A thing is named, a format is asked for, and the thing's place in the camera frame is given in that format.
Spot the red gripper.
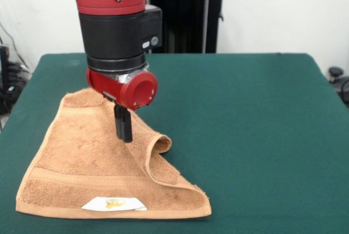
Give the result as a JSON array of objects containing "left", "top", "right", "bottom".
[{"left": 86, "top": 67, "right": 159, "bottom": 143}]

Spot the dark green table cloth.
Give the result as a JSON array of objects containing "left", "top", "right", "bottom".
[{"left": 0, "top": 52, "right": 349, "bottom": 234}]

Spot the orange terry towel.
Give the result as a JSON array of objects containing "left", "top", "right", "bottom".
[{"left": 15, "top": 88, "right": 212, "bottom": 220}]

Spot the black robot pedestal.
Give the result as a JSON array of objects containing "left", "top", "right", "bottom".
[{"left": 147, "top": 0, "right": 236, "bottom": 54}]

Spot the black equipment stack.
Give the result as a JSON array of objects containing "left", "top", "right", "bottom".
[{"left": 0, "top": 44, "right": 31, "bottom": 115}]

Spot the grey cable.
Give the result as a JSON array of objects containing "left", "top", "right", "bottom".
[{"left": 0, "top": 22, "right": 29, "bottom": 68}]

